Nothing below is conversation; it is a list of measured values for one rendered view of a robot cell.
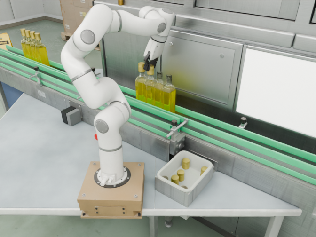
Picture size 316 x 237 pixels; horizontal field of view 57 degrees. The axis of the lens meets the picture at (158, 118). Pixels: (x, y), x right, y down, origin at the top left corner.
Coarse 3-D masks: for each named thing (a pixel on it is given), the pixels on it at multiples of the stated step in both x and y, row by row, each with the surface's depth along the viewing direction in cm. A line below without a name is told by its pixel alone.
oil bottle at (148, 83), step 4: (148, 80) 147; (152, 80) 146; (156, 80) 148; (144, 84) 148; (148, 84) 147; (152, 84) 146; (144, 88) 150; (148, 88) 148; (144, 92) 151; (148, 92) 149; (144, 96) 152; (148, 96) 151; (144, 100) 154; (148, 100) 152
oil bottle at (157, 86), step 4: (156, 84) 144; (160, 84) 143; (164, 84) 145; (152, 88) 146; (156, 88) 144; (160, 88) 143; (152, 92) 147; (156, 92) 146; (160, 92) 144; (152, 96) 149; (156, 96) 147; (160, 96) 145; (152, 100) 150; (156, 100) 148; (160, 100) 147; (152, 104) 151; (156, 104) 149; (160, 104) 148
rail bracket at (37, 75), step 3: (36, 66) 183; (36, 69) 183; (36, 72) 184; (39, 72) 186; (33, 75) 184; (36, 75) 185; (39, 75) 186; (30, 78) 182; (39, 78) 187; (39, 81) 188; (39, 84) 188; (42, 84) 190
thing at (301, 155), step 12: (12, 48) 230; (48, 60) 205; (132, 96) 168; (180, 108) 149; (204, 120) 142; (216, 120) 138; (228, 132) 137; (240, 132) 132; (252, 132) 130; (264, 144) 128; (276, 144) 124; (300, 156) 119; (312, 156) 116
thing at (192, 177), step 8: (184, 152) 137; (176, 160) 135; (192, 160) 136; (200, 160) 134; (168, 168) 131; (176, 168) 137; (192, 168) 138; (200, 168) 135; (208, 168) 127; (160, 176) 123; (168, 176) 132; (184, 176) 133; (192, 176) 133; (200, 176) 123; (176, 184) 119; (184, 184) 129; (192, 184) 129
